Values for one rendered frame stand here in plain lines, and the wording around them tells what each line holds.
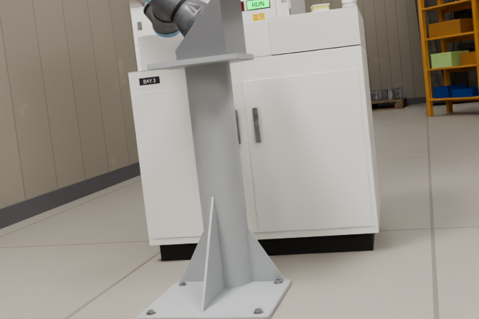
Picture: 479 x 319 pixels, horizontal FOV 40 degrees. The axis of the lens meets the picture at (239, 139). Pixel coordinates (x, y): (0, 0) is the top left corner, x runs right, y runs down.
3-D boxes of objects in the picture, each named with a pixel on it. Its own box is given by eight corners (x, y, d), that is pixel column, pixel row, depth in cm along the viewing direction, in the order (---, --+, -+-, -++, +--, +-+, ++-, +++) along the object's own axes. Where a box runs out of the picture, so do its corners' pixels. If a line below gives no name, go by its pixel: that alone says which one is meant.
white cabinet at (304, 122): (193, 229, 340) (174, 72, 334) (382, 218, 318) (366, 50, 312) (150, 265, 278) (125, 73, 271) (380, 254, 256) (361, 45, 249)
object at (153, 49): (149, 70, 281) (145, 38, 280) (275, 55, 268) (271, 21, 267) (140, 70, 272) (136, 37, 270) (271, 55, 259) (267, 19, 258)
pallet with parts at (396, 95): (406, 105, 1235) (405, 86, 1232) (405, 107, 1151) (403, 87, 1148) (340, 111, 1270) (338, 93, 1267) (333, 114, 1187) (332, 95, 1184)
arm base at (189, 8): (204, 8, 220) (182, -9, 221) (182, 45, 226) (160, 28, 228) (222, 6, 233) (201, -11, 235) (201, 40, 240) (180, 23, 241)
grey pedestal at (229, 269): (268, 322, 197) (238, 49, 190) (135, 322, 209) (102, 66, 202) (299, 270, 246) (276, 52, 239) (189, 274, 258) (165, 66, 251)
